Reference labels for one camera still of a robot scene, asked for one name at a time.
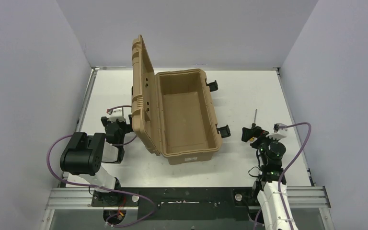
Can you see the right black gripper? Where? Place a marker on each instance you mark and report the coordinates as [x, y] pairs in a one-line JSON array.
[[258, 131]]

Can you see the black yellow handled screwdriver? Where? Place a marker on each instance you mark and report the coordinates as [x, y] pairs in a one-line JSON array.
[[254, 122]]

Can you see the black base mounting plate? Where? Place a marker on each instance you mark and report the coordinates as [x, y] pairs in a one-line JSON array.
[[185, 203]]

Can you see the tan plastic toolbox bin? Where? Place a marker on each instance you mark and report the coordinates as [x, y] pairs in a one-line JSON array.
[[173, 112]]

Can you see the aluminium frame rail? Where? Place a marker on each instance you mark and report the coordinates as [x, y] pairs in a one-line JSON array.
[[78, 198]]

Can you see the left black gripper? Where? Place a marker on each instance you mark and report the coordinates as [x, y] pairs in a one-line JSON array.
[[120, 127]]

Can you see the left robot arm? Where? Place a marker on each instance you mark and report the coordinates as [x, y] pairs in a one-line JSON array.
[[83, 156]]

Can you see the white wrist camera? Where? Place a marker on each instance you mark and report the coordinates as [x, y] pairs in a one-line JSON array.
[[116, 114], [280, 131]]

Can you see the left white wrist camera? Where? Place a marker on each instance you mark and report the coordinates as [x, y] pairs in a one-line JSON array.
[[116, 114]]

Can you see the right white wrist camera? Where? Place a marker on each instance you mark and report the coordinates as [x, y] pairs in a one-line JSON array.
[[280, 131]]

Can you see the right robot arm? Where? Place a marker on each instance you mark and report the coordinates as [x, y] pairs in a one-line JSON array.
[[270, 187]]

